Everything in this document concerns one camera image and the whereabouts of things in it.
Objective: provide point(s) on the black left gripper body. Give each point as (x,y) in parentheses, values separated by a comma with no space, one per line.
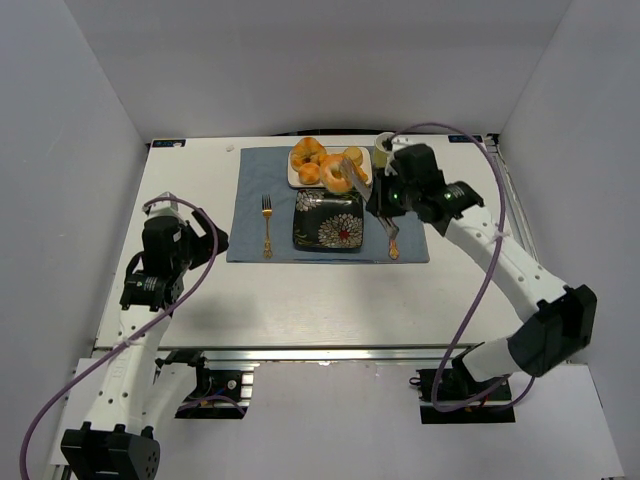
(201,240)

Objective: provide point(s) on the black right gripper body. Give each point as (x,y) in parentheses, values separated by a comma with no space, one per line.
(379,201)

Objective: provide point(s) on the orange ring donut bread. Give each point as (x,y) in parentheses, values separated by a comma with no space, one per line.
(331,174)

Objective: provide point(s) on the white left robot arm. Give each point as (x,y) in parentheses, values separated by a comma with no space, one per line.
(118,436)

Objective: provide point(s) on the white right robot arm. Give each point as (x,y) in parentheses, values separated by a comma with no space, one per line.
(557,320)

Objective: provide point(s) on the orange croissant bread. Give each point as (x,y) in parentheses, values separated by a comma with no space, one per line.
(362,175)

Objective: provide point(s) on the small round bread roll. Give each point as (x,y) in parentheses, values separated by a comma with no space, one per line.
(354,154)

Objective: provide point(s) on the front small bread roll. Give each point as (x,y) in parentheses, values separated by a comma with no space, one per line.
(309,174)

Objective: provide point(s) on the back orange donut bread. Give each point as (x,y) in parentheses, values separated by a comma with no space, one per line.
(307,150)

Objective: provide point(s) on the purple gold knife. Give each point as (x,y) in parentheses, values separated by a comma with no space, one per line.
(394,247)

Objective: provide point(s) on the pale yellow mug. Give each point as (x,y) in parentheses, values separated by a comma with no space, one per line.
(379,156)

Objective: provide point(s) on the blue cloth placemat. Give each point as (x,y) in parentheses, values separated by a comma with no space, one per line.
(264,171)

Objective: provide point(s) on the black floral square plate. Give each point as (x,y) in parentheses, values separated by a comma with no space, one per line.
(328,222)

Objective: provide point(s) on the white rectangular serving tray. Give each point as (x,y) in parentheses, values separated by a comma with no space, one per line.
(293,177)

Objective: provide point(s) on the gold fork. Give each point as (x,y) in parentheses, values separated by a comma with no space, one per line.
(267,212)

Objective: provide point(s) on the right blue table sticker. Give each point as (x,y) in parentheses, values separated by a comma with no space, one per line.
(459,138)

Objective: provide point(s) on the blue table sticker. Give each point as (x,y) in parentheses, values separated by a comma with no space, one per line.
(459,138)
(168,143)

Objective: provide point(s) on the left blue table sticker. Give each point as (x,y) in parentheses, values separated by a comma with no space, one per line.
(168,143)

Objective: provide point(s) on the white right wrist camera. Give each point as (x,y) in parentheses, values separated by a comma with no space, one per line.
(391,148)

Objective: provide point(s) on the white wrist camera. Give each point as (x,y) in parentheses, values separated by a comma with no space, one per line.
(391,148)
(164,205)

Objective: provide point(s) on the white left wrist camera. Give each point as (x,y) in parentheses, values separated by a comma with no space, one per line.
(164,205)

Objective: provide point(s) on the aluminium right side rail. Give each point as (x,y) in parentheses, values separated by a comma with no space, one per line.
(518,222)

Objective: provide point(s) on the aluminium front table rail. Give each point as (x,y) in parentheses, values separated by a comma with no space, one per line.
(245,358)

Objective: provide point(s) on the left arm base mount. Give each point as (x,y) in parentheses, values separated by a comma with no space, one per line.
(217,394)

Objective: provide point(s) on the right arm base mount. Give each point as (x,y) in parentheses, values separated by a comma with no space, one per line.
(493,408)

